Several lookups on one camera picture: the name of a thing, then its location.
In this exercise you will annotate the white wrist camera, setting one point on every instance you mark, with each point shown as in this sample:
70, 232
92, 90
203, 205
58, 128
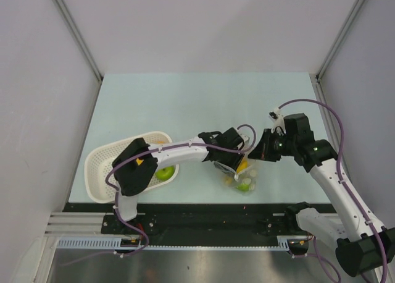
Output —
278, 121
245, 144

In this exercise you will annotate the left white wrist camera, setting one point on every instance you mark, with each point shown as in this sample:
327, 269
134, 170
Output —
245, 144

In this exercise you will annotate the white perforated plastic basket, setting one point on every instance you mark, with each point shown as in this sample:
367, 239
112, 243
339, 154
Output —
99, 163

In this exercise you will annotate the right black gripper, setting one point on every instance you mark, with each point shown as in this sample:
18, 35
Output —
263, 151

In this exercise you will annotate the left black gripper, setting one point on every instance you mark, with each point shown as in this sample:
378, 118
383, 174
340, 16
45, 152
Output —
237, 158

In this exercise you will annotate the clear zip top bag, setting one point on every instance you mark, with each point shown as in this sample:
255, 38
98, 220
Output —
247, 176

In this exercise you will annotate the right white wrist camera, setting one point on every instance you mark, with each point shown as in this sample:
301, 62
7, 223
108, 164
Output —
278, 121

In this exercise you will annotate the aluminium frame post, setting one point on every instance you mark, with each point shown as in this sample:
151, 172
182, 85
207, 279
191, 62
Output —
78, 38
340, 38

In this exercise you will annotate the left aluminium frame post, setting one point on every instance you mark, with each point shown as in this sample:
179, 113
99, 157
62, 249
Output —
78, 38

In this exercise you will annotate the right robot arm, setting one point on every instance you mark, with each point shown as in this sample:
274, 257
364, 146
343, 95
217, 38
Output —
361, 241

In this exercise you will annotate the right aluminium frame post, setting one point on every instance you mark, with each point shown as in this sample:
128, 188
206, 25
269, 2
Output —
340, 38

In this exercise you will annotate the green fake lime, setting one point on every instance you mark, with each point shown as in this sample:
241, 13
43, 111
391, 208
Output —
243, 187

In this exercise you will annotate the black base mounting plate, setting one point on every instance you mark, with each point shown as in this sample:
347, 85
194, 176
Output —
200, 225

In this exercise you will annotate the yellow fake banana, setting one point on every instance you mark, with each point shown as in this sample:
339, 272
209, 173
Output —
228, 181

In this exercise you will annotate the small yellow fake lemon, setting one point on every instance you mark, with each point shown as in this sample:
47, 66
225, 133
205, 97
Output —
243, 165

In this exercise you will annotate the yellow fake bell pepper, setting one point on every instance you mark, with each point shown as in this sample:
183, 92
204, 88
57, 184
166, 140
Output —
139, 161

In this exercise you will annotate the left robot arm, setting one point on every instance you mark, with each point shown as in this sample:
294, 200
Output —
133, 179

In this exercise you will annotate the green fake apple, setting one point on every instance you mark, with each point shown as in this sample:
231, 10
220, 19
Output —
165, 174

